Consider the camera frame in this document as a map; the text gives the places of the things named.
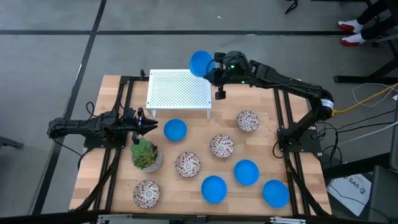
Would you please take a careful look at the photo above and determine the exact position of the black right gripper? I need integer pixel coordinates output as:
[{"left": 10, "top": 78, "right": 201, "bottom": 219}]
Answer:
[{"left": 203, "top": 51, "right": 254, "bottom": 100}]

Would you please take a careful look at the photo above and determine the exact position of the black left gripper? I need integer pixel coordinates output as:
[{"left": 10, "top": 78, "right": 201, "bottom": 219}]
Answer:
[{"left": 124, "top": 107, "right": 159, "bottom": 146}]

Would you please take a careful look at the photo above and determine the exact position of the blue plastic mini bowl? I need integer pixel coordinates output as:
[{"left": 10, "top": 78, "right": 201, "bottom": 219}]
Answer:
[
  {"left": 201, "top": 175, "right": 228, "bottom": 204},
  {"left": 262, "top": 179, "right": 290, "bottom": 208},
  {"left": 188, "top": 50, "right": 216, "bottom": 78},
  {"left": 234, "top": 159, "right": 260, "bottom": 187},
  {"left": 164, "top": 118, "right": 188, "bottom": 142}
]

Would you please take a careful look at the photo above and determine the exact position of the floral patterned mini bowl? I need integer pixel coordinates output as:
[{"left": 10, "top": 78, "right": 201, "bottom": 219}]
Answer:
[
  {"left": 132, "top": 179, "right": 160, "bottom": 209},
  {"left": 209, "top": 134, "right": 235, "bottom": 159},
  {"left": 175, "top": 151, "right": 201, "bottom": 179},
  {"left": 236, "top": 110, "right": 261, "bottom": 133}
]

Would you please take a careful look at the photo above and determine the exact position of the green artificial succulent plant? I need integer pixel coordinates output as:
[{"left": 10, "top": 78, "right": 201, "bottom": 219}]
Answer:
[{"left": 130, "top": 138, "right": 159, "bottom": 170}]

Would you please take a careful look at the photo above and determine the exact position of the white perforated metal shelf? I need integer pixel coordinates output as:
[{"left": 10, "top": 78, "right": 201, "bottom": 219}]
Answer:
[{"left": 146, "top": 68, "right": 213, "bottom": 121}]

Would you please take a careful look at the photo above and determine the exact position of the grey white triangle-patterned pot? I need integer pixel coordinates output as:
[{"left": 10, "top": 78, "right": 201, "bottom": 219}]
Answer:
[{"left": 132, "top": 149, "right": 164, "bottom": 174}]

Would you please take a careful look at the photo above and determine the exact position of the black crossbar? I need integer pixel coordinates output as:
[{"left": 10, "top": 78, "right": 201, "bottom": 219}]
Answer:
[{"left": 0, "top": 210, "right": 398, "bottom": 224}]

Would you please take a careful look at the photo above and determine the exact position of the dark chair base leg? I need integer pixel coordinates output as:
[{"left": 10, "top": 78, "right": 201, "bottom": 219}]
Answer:
[{"left": 0, "top": 136, "right": 25, "bottom": 150}]

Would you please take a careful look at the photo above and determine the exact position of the person's shoe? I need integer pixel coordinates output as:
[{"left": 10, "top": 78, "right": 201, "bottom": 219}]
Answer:
[
  {"left": 338, "top": 19, "right": 364, "bottom": 34},
  {"left": 340, "top": 32, "right": 367, "bottom": 47}
]

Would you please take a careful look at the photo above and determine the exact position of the black desk foot bar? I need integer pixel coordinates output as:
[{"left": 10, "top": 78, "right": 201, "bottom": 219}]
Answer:
[{"left": 322, "top": 152, "right": 391, "bottom": 181}]

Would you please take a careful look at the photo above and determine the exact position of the white printed paper sheet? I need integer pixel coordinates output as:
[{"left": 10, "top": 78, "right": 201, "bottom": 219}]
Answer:
[{"left": 326, "top": 173, "right": 373, "bottom": 217}]

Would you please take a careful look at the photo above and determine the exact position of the grey panel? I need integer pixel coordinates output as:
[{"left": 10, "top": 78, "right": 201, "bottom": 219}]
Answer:
[{"left": 390, "top": 99, "right": 398, "bottom": 172}]

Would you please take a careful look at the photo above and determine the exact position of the black aluminium table frame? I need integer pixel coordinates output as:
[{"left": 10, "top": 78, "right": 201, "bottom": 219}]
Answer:
[{"left": 70, "top": 68, "right": 332, "bottom": 218}]

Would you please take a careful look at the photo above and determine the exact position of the black hanging strap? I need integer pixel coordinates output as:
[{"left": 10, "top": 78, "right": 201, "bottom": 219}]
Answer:
[{"left": 285, "top": 0, "right": 300, "bottom": 15}]

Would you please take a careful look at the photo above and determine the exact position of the yellow cable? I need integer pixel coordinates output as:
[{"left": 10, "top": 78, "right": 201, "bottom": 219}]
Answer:
[{"left": 331, "top": 82, "right": 398, "bottom": 116}]

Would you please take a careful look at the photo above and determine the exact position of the white cable loop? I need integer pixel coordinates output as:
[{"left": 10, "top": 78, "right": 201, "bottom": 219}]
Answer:
[{"left": 352, "top": 82, "right": 398, "bottom": 108}]

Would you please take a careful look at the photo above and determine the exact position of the black desk leg frame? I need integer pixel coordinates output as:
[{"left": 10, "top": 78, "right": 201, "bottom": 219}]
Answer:
[{"left": 334, "top": 40, "right": 398, "bottom": 85}]

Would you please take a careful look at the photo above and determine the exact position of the black floor cable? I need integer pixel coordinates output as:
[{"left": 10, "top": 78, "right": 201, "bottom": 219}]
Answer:
[{"left": 323, "top": 108, "right": 398, "bottom": 131}]

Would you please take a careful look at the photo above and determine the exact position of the grey floor cable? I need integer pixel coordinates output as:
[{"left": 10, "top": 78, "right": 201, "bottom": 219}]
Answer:
[{"left": 337, "top": 121, "right": 398, "bottom": 146}]

